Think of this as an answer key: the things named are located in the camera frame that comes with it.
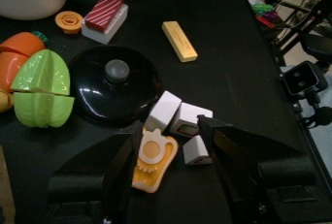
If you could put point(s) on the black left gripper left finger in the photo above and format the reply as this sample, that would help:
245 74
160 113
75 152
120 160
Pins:
91 182

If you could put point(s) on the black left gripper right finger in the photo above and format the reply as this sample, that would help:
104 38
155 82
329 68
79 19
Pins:
258 176

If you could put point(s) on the red striped salmon sushi toy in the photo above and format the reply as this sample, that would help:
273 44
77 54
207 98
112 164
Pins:
103 11

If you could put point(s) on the yellow wooden egg sushi block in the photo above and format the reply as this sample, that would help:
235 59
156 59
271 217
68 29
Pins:
179 42

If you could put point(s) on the yellow white toy slicer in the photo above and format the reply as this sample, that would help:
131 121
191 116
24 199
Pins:
151 160

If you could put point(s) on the small white rice block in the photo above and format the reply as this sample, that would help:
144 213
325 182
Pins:
195 150

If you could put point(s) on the brown wooden board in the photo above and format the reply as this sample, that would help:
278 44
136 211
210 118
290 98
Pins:
5 189

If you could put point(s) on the green toy starfruit half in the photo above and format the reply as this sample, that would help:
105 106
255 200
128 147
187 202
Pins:
43 72
43 110

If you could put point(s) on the black pot lid grey knob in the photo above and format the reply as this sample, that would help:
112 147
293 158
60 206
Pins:
99 98

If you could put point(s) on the long white rice block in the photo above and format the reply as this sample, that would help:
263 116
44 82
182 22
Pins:
163 110

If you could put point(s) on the yellow toy food piece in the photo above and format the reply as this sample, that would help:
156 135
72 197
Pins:
4 102

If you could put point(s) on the orange toy carrot piece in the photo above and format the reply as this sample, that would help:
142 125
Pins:
8 69

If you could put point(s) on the orange toy carrot green top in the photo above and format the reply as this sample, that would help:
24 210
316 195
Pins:
21 43

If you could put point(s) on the orange plastic toy nut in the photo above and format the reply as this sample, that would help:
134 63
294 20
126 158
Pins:
68 21

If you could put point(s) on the green toy item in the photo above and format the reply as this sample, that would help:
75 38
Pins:
262 8

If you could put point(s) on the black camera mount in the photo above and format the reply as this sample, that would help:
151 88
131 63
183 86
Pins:
321 116

